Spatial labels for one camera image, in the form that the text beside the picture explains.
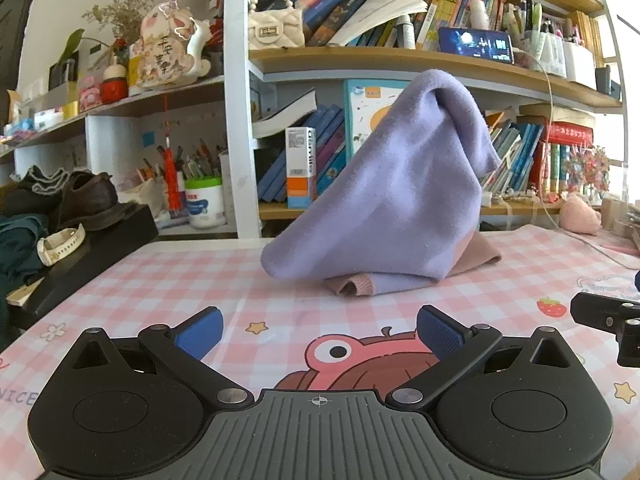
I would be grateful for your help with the row of blue books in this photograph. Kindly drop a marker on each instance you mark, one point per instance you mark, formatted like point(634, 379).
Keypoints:
point(325, 130)

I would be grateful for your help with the smartphone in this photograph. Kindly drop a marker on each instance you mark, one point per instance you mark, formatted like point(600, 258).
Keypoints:
point(475, 42)

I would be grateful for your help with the colourful flower ornaments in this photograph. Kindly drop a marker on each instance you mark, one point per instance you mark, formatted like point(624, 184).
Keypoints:
point(587, 167)

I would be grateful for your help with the row of thin picture books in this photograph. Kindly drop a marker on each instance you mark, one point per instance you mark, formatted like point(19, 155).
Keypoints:
point(515, 155)

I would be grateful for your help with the white wristwatch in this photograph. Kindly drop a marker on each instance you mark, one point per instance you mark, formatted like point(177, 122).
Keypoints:
point(62, 242)

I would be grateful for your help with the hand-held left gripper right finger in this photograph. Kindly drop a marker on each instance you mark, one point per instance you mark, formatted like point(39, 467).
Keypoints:
point(440, 332)

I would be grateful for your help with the white jar green lid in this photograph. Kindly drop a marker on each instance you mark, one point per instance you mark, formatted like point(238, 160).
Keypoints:
point(205, 205)

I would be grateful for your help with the pink plush toy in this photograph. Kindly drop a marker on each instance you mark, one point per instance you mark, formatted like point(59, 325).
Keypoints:
point(577, 215)

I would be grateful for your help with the white bookshelf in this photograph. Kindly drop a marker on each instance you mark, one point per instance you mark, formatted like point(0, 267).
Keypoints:
point(240, 110)

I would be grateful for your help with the black digital piano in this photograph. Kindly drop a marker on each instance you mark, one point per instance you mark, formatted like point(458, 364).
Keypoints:
point(110, 240)

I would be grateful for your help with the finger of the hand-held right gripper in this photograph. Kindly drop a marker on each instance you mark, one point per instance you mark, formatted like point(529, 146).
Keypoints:
point(595, 310)

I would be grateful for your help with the white pen holders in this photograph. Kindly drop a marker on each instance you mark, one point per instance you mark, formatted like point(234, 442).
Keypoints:
point(550, 50)

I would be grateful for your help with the brown leather shoe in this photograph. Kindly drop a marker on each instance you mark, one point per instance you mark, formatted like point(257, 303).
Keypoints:
point(85, 195)

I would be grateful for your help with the cream quilted handbag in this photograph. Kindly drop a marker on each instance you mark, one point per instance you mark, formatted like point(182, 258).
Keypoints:
point(275, 30)

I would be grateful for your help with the red white doll figurine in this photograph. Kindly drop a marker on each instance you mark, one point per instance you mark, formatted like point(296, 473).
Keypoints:
point(114, 82)

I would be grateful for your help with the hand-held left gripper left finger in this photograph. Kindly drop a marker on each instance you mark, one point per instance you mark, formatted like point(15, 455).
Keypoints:
point(200, 332)

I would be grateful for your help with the children's picture book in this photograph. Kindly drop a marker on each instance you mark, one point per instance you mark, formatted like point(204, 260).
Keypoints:
point(365, 120)

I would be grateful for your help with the red tassel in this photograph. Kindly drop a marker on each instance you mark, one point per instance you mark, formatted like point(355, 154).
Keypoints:
point(174, 180)

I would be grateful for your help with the pile of leaning books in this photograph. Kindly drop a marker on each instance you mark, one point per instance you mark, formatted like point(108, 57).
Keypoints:
point(350, 5)

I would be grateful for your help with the dried flower bunch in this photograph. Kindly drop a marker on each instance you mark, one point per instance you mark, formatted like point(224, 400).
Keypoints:
point(120, 10)

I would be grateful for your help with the purple pink knit sweater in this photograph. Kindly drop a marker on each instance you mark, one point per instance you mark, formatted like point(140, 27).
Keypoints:
point(400, 185)

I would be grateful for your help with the pink checkered tablecloth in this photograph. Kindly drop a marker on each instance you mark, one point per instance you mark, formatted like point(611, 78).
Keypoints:
point(150, 290)

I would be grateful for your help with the black garment grey lace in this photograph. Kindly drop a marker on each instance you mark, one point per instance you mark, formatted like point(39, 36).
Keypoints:
point(30, 192)

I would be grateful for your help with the lucky cat figurine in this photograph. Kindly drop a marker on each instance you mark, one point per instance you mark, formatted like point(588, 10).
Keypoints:
point(162, 55)

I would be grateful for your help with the bunch of paint brushes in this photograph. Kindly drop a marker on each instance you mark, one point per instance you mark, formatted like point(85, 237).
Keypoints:
point(200, 160)

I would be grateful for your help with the red box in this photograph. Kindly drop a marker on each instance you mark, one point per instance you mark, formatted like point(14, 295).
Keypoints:
point(570, 134)

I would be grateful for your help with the dark green garment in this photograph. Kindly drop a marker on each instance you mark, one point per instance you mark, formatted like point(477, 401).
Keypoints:
point(20, 245)

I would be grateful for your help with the orange white carton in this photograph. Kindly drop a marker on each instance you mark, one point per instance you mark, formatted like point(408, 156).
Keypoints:
point(300, 160)

